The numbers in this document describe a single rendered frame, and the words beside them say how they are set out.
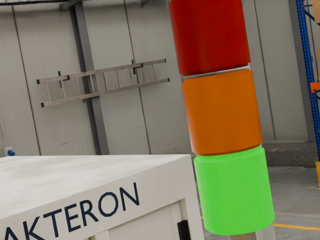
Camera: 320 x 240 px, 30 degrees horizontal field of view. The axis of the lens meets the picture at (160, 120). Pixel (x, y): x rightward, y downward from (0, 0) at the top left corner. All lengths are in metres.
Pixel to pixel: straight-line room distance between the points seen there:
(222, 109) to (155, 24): 10.58
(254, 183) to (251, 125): 0.04
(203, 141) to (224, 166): 0.02
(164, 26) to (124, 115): 1.93
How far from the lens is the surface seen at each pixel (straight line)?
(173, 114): 11.03
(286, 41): 11.07
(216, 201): 0.41
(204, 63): 0.39
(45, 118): 9.31
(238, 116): 0.40
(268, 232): 3.14
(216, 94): 0.39
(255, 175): 0.41
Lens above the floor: 2.28
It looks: 5 degrees down
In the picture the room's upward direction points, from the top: 10 degrees counter-clockwise
